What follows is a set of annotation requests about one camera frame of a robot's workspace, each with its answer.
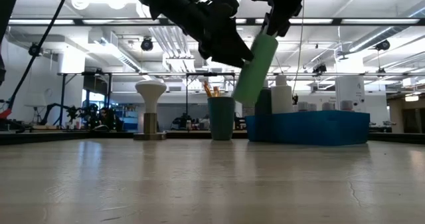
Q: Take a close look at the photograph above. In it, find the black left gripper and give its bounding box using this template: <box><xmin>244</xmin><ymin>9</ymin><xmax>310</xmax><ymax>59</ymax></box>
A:
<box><xmin>165</xmin><ymin>0</ymin><xmax>255</xmax><ymax>68</ymax></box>

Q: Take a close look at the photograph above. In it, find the large green paint bottle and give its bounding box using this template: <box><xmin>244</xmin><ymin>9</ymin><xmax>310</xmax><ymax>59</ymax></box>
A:
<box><xmin>231</xmin><ymin>33</ymin><xmax>279</xmax><ymax>107</ymax></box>

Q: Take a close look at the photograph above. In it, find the wide black paintbrush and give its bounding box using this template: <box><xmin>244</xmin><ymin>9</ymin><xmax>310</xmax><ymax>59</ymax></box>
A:
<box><xmin>203</xmin><ymin>80</ymin><xmax>214</xmax><ymax>98</ymax></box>

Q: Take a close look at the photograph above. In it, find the large dark grey paint bottle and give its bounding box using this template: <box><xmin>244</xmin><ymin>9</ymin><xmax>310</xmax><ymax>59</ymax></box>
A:
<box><xmin>254</xmin><ymin>87</ymin><xmax>273</xmax><ymax>116</ymax></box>

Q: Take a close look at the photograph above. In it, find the dark green plastic cup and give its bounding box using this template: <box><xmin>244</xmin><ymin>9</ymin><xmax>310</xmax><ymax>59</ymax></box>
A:
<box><xmin>207</xmin><ymin>96</ymin><xmax>236</xmax><ymax>141</ymax></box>

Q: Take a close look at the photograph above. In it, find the tall white plastic bottle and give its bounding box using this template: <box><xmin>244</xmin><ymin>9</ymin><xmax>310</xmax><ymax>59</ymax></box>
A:
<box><xmin>271</xmin><ymin>74</ymin><xmax>294</xmax><ymax>114</ymax></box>

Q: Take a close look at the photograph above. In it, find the teal plastic bin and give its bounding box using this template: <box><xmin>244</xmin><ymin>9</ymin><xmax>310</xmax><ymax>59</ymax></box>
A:
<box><xmin>244</xmin><ymin>110</ymin><xmax>371</xmax><ymax>147</ymax></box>

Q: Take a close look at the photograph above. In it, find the black ceiling spotlight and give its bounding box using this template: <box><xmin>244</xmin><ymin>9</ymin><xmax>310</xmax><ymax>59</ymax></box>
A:
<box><xmin>311</xmin><ymin>62</ymin><xmax>328</xmax><ymax>75</ymax></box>
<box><xmin>140</xmin><ymin>37</ymin><xmax>154</xmax><ymax>52</ymax></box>
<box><xmin>28</xmin><ymin>41</ymin><xmax>43</xmax><ymax>58</ymax></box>
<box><xmin>375</xmin><ymin>39</ymin><xmax>391</xmax><ymax>52</ymax></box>

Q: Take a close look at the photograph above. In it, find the black overhead crossbar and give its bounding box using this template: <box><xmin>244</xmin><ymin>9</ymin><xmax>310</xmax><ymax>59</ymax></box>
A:
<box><xmin>8</xmin><ymin>17</ymin><xmax>425</xmax><ymax>27</ymax></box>

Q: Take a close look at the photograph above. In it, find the white round lamp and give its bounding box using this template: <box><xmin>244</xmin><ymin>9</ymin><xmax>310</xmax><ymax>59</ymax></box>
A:
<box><xmin>133</xmin><ymin>80</ymin><xmax>167</xmax><ymax>141</ymax></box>

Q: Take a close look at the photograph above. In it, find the white round column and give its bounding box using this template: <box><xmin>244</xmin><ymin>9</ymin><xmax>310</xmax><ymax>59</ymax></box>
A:
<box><xmin>335</xmin><ymin>75</ymin><xmax>366</xmax><ymax>111</ymax></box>

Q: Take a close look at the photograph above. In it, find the dark neighbouring table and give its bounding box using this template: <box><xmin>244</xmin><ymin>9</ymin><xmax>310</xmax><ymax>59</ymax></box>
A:
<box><xmin>0</xmin><ymin>129</ymin><xmax>135</xmax><ymax>146</ymax></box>

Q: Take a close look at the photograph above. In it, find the thin hanging cable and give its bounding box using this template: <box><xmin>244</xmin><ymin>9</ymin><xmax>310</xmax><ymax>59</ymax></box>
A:
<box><xmin>275</xmin><ymin>56</ymin><xmax>293</xmax><ymax>92</ymax></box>
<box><xmin>290</xmin><ymin>0</ymin><xmax>306</xmax><ymax>97</ymax></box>

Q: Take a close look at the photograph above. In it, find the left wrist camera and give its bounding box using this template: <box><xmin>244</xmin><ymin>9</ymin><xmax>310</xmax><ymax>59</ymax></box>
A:
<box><xmin>207</xmin><ymin>0</ymin><xmax>240</xmax><ymax>21</ymax></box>

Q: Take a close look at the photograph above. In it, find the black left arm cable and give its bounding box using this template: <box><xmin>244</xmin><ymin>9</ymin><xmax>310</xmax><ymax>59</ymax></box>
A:
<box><xmin>5</xmin><ymin>0</ymin><xmax>73</xmax><ymax>114</ymax></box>

